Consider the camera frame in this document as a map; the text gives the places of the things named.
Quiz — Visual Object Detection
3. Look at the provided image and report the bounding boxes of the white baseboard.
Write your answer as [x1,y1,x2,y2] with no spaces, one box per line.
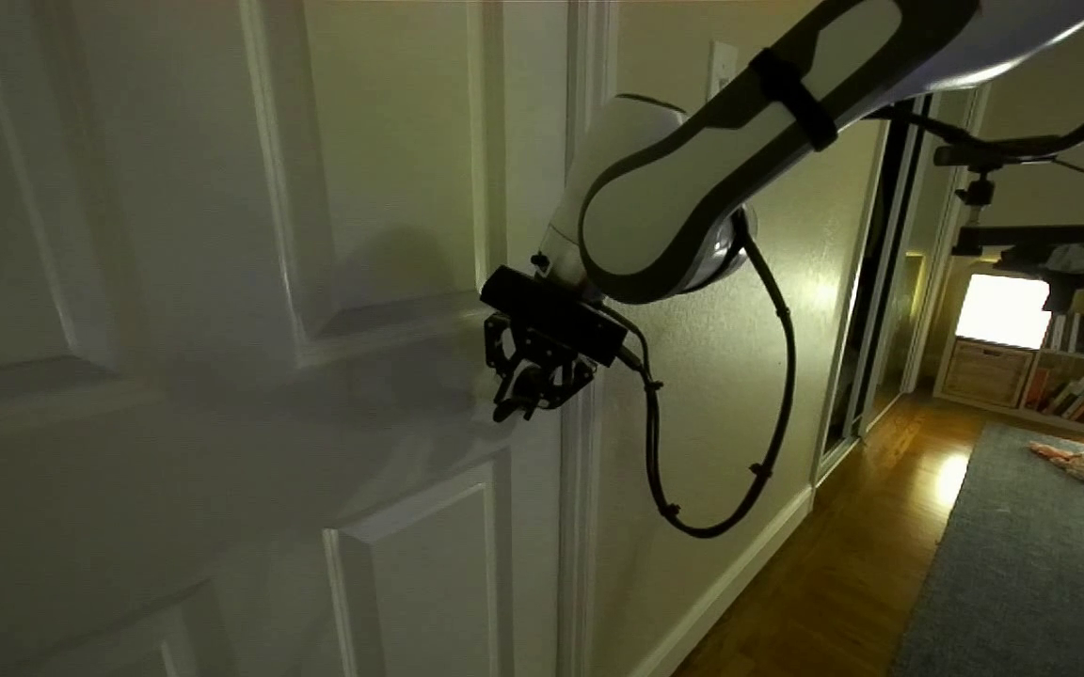
[624,483,821,677]

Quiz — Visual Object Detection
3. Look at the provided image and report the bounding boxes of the white door frame trim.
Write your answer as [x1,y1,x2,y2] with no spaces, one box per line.
[556,0,621,677]

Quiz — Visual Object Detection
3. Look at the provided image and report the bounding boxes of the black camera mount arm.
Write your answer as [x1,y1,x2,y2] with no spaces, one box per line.
[932,47,1084,315]

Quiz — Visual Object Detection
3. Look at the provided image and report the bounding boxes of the wooden bookshelf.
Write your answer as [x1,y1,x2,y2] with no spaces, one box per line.
[928,265,1084,445]

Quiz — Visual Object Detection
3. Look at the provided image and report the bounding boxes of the slanted red books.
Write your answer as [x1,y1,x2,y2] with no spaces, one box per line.
[1023,368,1084,433]

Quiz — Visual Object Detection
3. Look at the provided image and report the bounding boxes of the black strap on arm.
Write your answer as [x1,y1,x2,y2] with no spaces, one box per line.
[749,45,843,152]

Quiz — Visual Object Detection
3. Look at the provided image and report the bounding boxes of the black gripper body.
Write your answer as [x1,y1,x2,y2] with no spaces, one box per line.
[479,263,634,373]

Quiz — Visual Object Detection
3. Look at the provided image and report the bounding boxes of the dark framed sliding closet door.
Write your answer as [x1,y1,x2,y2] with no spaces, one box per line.
[814,104,950,483]

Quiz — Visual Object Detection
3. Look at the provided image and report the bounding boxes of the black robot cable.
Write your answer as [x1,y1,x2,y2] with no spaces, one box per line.
[614,208,803,541]

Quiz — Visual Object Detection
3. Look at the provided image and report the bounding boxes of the grey rug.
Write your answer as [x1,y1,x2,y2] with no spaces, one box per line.
[887,422,1084,677]

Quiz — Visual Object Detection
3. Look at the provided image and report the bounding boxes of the bright white screen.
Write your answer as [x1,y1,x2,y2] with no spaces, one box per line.
[954,269,1058,352]

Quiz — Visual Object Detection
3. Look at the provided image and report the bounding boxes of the white panelled door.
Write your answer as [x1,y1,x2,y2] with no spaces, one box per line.
[0,0,576,677]

